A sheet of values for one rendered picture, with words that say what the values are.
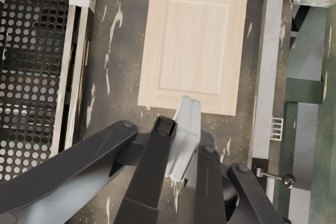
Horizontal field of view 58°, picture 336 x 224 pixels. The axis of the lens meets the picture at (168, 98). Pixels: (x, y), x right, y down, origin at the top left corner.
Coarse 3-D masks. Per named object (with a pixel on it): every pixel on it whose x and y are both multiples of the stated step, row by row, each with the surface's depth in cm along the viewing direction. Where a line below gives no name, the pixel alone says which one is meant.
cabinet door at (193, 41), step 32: (160, 0) 97; (192, 0) 97; (224, 0) 97; (160, 32) 97; (192, 32) 97; (224, 32) 97; (160, 64) 96; (192, 64) 97; (224, 64) 97; (160, 96) 96; (192, 96) 96; (224, 96) 96
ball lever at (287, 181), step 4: (256, 168) 92; (260, 168) 91; (256, 172) 92; (260, 172) 91; (264, 172) 90; (260, 176) 91; (272, 176) 87; (276, 176) 86; (280, 176) 85; (284, 176) 83; (288, 176) 82; (292, 176) 82; (284, 180) 82; (288, 180) 82; (292, 180) 82; (284, 184) 82; (288, 184) 82; (292, 184) 82
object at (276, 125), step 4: (272, 120) 98; (276, 120) 98; (280, 120) 96; (272, 124) 98; (276, 124) 98; (280, 124) 95; (272, 128) 95; (276, 128) 95; (280, 128) 95; (272, 132) 97; (276, 132) 97; (280, 132) 95; (272, 136) 97; (276, 136) 97; (280, 136) 95
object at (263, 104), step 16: (272, 0) 95; (272, 16) 95; (272, 32) 95; (272, 48) 95; (272, 64) 95; (256, 80) 97; (272, 80) 94; (256, 96) 95; (272, 96) 94; (256, 112) 94; (256, 128) 94; (256, 144) 94
